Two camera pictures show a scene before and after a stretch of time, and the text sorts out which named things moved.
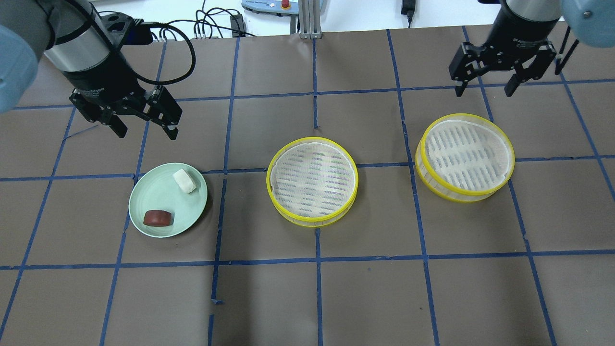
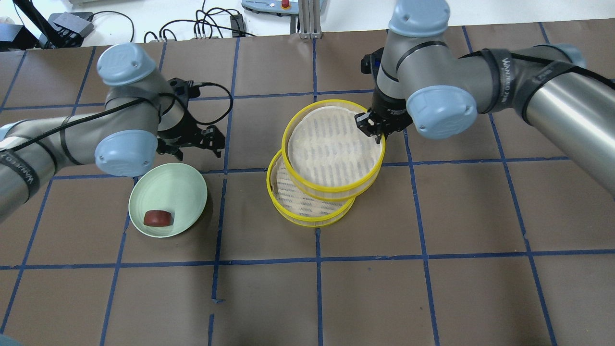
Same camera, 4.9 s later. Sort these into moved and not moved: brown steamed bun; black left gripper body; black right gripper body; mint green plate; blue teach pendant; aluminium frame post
Moved: black left gripper body; black right gripper body
Not moved: mint green plate; brown steamed bun; aluminium frame post; blue teach pendant
